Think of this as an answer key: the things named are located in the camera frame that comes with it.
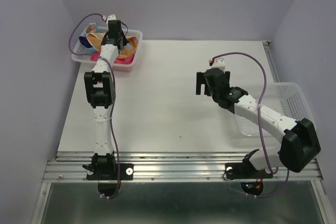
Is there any orange polka dot towel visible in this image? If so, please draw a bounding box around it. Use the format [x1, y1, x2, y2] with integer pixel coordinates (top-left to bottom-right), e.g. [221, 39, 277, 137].
[86, 32, 139, 60]

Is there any pink towel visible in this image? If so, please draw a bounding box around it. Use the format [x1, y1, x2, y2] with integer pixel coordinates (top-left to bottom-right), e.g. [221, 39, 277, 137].
[90, 53, 135, 65]

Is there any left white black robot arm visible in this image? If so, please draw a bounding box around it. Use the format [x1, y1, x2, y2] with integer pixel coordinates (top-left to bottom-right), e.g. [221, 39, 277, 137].
[83, 17, 127, 180]

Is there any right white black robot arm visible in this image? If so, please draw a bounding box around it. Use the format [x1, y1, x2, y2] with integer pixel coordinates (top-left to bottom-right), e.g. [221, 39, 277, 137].
[196, 68, 321, 180]

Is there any light blue towel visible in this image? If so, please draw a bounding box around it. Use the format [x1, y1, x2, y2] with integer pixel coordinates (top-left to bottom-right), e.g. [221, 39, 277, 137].
[86, 47, 97, 53]

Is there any purple towel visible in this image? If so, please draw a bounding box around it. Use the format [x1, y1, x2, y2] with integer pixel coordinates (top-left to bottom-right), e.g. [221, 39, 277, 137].
[79, 36, 92, 48]

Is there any white target basket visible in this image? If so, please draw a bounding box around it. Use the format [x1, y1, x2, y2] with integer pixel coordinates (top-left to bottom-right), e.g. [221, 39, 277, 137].
[235, 82, 315, 137]

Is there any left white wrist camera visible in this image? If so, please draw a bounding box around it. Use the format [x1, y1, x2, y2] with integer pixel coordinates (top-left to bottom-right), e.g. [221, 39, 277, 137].
[102, 14, 117, 23]

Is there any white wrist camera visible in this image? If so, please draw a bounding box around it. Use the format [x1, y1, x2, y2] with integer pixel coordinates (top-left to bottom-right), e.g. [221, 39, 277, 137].
[209, 57, 226, 72]
[102, 14, 117, 23]

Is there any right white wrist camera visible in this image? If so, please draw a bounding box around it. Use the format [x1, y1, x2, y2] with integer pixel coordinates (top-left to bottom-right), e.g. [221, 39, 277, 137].
[209, 57, 226, 72]

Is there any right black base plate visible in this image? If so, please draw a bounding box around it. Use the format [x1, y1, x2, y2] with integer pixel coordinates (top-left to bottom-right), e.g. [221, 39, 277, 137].
[223, 163, 273, 180]

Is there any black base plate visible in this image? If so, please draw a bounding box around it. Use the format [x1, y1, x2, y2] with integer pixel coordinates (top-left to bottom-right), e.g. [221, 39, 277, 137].
[223, 163, 273, 180]
[86, 163, 134, 180]

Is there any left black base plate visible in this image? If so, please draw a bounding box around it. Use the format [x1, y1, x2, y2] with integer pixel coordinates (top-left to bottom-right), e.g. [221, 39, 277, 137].
[86, 163, 134, 180]

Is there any aluminium mounting rail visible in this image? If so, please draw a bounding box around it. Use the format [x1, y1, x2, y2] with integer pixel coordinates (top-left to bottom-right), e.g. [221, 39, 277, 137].
[43, 151, 323, 183]

